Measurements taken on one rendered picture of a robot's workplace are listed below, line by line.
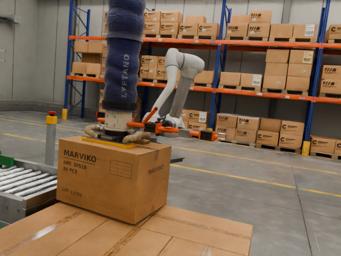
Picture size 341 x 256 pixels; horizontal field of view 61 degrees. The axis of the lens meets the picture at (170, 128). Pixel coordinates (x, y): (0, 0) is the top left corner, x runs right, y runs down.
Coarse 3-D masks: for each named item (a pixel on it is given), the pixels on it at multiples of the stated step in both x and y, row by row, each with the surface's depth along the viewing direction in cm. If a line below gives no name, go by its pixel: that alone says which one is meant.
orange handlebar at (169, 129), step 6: (102, 120) 190; (132, 120) 211; (138, 126) 180; (162, 126) 178; (168, 126) 177; (168, 132) 172; (174, 132) 171; (192, 132) 166; (198, 132) 169; (216, 138) 163
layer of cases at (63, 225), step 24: (48, 216) 166; (72, 216) 169; (96, 216) 173; (168, 216) 182; (192, 216) 186; (0, 240) 137; (24, 240) 139; (48, 240) 141; (72, 240) 143; (96, 240) 145; (120, 240) 148; (144, 240) 150; (168, 240) 153; (192, 240) 155; (216, 240) 157; (240, 240) 160
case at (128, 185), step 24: (72, 144) 178; (96, 144) 174; (144, 144) 188; (72, 168) 179; (96, 168) 171; (120, 168) 163; (144, 168) 164; (168, 168) 193; (72, 192) 181; (96, 192) 172; (120, 192) 164; (144, 192) 167; (120, 216) 166; (144, 216) 171
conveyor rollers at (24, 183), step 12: (0, 168) 250; (12, 168) 251; (24, 168) 253; (0, 180) 220; (12, 180) 220; (24, 180) 220; (36, 180) 230; (48, 180) 230; (12, 192) 198; (24, 192) 198; (36, 192) 207
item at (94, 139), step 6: (84, 138) 182; (90, 138) 182; (96, 138) 182; (102, 138) 184; (120, 138) 178; (108, 144) 175; (114, 144) 174; (120, 144) 173; (126, 144) 173; (132, 144) 176
